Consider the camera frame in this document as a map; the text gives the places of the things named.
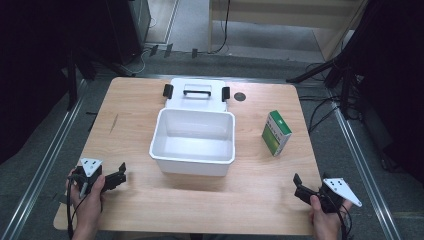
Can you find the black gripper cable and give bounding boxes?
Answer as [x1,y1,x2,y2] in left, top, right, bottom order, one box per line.
[328,196,355,240]
[65,179,88,240]

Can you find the white box lid black handle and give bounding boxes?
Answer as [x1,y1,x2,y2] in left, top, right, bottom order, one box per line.
[162,77,232,113]

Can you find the black tripod stand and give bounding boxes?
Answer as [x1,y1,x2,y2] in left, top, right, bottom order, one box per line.
[285,54,357,120]

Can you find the black metal stand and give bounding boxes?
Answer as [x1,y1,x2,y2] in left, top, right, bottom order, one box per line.
[65,46,100,112]

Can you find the white floor cable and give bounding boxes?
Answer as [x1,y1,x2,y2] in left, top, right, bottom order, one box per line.
[130,16,158,76]

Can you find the metal floor rail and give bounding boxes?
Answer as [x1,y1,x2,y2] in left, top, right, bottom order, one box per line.
[0,79,88,240]
[325,87,403,240]

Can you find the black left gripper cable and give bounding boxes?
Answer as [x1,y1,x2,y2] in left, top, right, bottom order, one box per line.
[65,179,88,240]

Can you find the white plastic storage box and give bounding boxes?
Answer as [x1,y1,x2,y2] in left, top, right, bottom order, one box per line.
[148,107,237,177]

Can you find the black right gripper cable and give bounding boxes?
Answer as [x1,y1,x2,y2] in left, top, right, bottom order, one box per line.
[328,196,355,240]

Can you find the black cabinet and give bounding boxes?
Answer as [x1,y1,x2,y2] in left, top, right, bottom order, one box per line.
[105,0,152,66]

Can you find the black floor cables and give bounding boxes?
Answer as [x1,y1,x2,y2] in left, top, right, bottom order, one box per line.
[298,61,364,135]

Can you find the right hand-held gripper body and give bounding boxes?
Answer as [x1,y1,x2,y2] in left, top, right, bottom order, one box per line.
[308,172,363,214]

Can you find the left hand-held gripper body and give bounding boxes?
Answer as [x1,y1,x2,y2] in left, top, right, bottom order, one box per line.
[71,157,118,200]

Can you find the green and white medicine box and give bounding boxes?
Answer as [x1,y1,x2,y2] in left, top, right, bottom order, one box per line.
[261,109,293,157]

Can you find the dark curtain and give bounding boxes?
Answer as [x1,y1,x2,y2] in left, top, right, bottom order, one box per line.
[0,0,111,166]
[333,0,424,185]

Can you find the black hanging cable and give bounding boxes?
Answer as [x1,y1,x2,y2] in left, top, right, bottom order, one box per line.
[209,0,232,55]

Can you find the person's left hand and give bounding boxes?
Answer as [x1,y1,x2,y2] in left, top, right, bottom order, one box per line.
[65,168,106,222]

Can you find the person's right hand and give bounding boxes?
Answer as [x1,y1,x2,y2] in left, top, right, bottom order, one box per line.
[309,194,353,232]

